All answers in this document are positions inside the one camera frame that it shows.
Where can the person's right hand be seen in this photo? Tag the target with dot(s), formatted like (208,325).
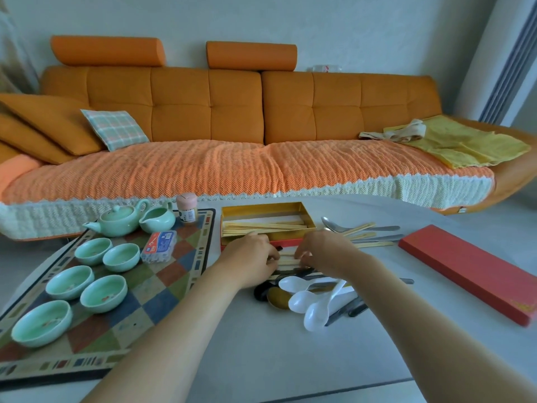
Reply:
(331,253)

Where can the person's left hand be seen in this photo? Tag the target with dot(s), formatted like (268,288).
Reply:
(243,258)

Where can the person's left fingers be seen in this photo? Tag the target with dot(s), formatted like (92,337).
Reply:
(272,253)

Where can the person's right fingers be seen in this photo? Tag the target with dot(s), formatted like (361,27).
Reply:
(303,255)

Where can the bundle of wooden chopsticks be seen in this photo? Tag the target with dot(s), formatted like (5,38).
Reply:
(287,261)

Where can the person's right forearm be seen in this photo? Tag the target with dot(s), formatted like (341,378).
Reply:
(436,339)

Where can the person's left forearm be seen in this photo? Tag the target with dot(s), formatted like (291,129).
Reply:
(168,344)

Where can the black chopsticks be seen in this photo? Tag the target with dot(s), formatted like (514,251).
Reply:
(302,272)

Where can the wooden chopsticks in gold box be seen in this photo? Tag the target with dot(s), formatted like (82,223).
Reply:
(264,228)

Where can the white plastic spoon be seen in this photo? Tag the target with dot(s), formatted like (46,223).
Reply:
(303,302)
(316,316)
(293,284)

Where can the black spoon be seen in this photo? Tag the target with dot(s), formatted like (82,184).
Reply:
(262,292)

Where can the gold and red open box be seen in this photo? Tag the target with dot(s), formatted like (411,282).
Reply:
(268,211)

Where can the metal spoon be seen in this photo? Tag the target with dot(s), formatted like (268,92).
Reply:
(333,224)
(386,238)

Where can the gold spoon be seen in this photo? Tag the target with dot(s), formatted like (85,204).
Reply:
(277,298)

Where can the wooden chopstick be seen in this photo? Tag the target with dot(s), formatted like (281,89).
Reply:
(358,229)
(364,236)
(375,245)

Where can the small pink jar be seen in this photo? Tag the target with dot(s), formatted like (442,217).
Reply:
(187,207)

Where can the orange knitted sofa cover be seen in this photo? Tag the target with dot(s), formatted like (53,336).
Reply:
(209,169)

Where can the clear box with blue-red label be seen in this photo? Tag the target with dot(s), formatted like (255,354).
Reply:
(158,247)

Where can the celadon pouring pitcher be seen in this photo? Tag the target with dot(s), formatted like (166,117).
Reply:
(157,220)

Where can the checkered tea mat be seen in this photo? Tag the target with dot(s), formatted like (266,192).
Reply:
(147,289)

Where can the celadon tea cup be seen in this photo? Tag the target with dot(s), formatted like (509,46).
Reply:
(121,258)
(69,283)
(41,325)
(93,251)
(103,294)

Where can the orange sofa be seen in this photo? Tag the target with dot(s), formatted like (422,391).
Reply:
(235,104)

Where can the beige cloth bag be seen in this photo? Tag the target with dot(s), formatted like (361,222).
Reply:
(398,132)

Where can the celadon teapot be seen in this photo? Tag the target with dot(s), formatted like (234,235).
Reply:
(117,220)

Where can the red box lid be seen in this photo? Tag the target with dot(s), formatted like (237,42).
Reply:
(470,268)

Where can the yellow cloth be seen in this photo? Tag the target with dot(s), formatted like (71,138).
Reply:
(461,142)

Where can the short orange headrest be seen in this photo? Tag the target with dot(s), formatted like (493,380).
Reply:
(251,56)

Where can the green checked cushion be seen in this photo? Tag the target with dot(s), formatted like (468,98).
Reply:
(115,127)

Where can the large orange cushion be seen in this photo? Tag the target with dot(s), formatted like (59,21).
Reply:
(54,119)

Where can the long orange headrest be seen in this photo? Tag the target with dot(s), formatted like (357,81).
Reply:
(107,51)

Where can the flat orange cushion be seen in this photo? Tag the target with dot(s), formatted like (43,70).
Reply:
(29,142)

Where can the white standing air conditioner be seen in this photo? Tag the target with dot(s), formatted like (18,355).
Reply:
(495,67)

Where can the patterned curtain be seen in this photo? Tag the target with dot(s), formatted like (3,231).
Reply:
(14,50)

